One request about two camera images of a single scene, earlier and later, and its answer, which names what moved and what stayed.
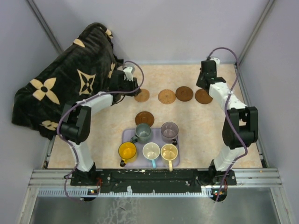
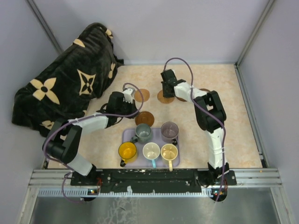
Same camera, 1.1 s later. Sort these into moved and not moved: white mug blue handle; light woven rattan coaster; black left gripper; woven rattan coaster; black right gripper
Moved: black left gripper; black right gripper
Not moved: woven rattan coaster; light woven rattan coaster; white mug blue handle
